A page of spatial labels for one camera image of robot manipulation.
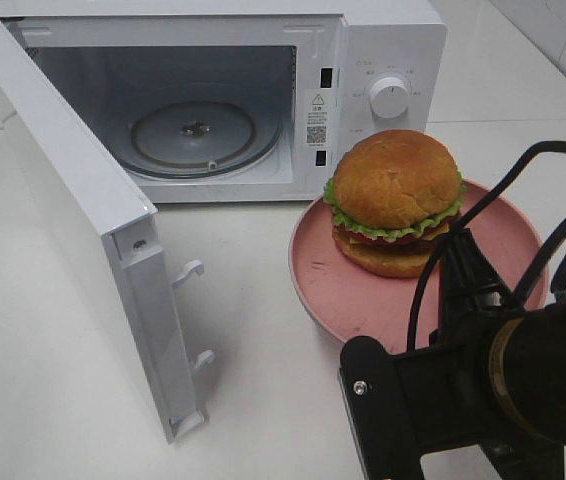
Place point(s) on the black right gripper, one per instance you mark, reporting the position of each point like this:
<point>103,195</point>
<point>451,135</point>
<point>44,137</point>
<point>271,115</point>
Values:
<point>516,359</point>

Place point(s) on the burger with lettuce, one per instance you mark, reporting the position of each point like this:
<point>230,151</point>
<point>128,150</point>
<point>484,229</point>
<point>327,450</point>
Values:
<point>392,196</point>

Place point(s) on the white microwave door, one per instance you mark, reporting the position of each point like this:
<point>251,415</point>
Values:
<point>104,227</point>

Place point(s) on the white power knob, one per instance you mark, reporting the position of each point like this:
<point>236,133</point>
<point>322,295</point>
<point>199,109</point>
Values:
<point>389,95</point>

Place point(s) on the white warning label sticker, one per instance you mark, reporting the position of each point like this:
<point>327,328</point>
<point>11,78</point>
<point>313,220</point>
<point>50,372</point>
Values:
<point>318,112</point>

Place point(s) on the glass turntable plate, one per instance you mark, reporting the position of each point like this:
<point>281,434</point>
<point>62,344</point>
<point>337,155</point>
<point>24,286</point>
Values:
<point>197,139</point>

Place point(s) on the white microwave oven body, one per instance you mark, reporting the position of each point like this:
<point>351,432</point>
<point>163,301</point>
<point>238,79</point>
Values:
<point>115,61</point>

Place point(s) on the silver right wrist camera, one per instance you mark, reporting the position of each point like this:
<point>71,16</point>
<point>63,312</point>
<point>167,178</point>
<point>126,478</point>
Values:
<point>400,407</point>

